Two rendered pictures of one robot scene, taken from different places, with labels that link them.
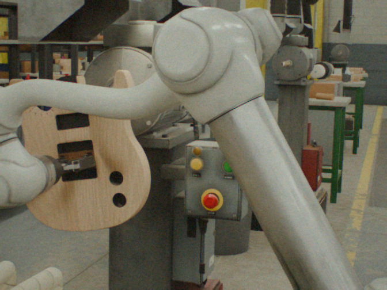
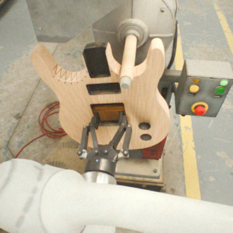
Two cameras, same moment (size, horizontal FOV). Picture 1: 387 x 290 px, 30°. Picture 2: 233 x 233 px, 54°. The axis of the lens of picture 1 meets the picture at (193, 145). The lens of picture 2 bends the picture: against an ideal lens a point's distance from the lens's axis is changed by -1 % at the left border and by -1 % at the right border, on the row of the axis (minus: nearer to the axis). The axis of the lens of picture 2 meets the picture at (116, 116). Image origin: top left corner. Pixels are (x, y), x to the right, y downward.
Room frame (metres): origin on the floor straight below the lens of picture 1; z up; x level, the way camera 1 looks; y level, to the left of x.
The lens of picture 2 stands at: (1.37, 0.34, 1.61)
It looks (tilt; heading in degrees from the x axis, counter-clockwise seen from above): 49 degrees down; 351
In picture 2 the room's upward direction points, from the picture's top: straight up
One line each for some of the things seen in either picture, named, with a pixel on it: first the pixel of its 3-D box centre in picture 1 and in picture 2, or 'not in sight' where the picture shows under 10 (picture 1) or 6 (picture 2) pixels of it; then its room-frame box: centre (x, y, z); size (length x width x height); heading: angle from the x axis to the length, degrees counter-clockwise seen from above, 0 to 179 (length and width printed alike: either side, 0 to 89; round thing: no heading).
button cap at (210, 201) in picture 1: (211, 200); (200, 109); (1.89, -0.05, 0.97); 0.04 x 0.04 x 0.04; 75
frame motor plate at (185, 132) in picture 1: (150, 133); not in sight; (2.23, 0.14, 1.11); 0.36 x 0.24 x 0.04; 165
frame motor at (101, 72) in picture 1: (146, 90); (137, 7); (2.17, 0.15, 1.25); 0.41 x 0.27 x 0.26; 165
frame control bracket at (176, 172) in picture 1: (193, 173); (177, 76); (2.04, 0.00, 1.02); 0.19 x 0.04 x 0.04; 75
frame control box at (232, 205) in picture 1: (213, 184); (190, 83); (2.02, -0.06, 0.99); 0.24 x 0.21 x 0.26; 165
